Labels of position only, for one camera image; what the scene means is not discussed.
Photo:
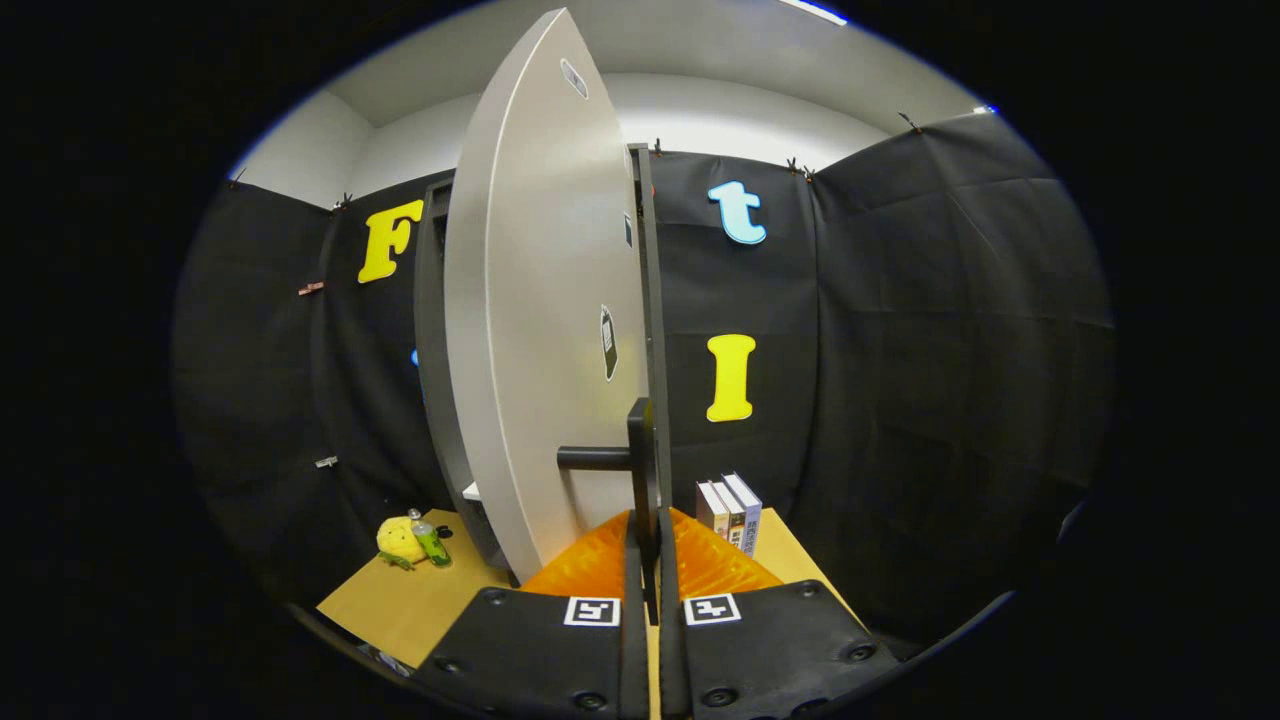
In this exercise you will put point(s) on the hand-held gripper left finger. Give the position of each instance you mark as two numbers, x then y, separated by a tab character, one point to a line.
633	650

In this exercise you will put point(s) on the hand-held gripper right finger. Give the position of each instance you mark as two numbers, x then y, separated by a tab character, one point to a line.
672	660

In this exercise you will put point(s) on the beige shoe cabinet door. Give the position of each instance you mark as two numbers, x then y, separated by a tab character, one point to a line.
540	300

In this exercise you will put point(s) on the dark grey shoe cabinet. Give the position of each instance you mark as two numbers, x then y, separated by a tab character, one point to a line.
430	300

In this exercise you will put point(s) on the dark orange spine book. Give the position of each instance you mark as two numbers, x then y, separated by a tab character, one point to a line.
735	530

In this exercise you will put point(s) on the white pink book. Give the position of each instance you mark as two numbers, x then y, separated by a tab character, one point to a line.
712	515

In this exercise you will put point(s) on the blue purple book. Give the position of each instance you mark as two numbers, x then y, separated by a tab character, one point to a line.
752	525

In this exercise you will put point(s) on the green plastic bottle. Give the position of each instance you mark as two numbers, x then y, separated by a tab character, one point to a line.
432	545

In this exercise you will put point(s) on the yellow plush toy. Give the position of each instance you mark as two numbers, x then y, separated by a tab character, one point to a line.
398	540

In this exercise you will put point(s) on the black backdrop cloth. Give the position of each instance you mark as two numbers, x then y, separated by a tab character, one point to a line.
950	350

